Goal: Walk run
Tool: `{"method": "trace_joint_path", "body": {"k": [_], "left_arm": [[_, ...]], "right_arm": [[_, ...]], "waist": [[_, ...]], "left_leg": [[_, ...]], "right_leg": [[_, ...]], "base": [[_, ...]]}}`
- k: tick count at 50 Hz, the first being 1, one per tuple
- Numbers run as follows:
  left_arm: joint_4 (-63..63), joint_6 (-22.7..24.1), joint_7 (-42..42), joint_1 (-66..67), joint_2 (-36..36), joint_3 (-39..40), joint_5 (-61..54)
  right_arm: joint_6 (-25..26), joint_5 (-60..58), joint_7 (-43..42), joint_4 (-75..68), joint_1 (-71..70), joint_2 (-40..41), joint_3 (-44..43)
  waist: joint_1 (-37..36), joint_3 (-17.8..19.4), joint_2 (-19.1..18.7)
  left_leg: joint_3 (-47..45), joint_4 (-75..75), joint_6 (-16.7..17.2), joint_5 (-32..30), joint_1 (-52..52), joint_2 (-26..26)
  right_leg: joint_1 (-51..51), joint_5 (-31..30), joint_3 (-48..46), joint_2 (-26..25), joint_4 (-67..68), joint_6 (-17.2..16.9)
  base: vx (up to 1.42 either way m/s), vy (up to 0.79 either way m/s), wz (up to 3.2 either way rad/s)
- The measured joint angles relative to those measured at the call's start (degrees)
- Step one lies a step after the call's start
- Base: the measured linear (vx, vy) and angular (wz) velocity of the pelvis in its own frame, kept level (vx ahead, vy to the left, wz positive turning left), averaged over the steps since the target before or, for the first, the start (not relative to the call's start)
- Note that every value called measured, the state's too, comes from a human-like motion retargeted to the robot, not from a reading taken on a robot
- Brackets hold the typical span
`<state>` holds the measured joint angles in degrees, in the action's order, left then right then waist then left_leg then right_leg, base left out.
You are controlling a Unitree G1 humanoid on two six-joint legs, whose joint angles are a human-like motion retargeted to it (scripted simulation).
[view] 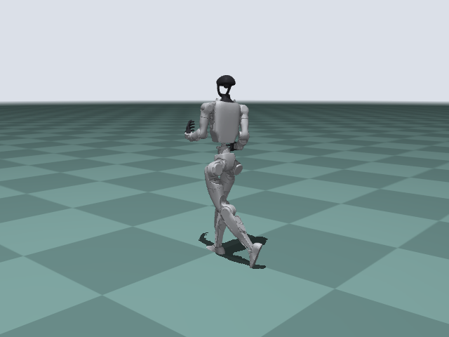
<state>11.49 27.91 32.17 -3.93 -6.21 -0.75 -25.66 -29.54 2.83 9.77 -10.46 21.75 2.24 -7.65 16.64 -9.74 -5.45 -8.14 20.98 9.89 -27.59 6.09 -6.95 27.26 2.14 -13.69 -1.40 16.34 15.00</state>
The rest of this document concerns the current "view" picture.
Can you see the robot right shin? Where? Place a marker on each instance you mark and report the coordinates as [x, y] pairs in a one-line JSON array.
[[219, 229]]

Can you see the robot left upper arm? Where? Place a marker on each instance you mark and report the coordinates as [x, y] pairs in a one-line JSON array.
[[206, 109]]

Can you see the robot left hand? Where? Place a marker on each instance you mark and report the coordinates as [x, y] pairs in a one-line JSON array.
[[188, 127]]

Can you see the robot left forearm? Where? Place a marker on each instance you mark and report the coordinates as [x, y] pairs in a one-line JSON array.
[[193, 136]]

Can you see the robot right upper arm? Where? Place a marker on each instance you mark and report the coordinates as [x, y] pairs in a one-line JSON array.
[[244, 134]]

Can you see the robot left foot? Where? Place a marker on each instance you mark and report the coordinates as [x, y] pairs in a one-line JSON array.
[[254, 254]]

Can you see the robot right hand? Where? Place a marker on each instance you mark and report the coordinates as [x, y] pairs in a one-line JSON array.
[[231, 146]]

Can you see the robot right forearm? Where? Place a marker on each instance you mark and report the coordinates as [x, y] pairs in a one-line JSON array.
[[240, 144]]

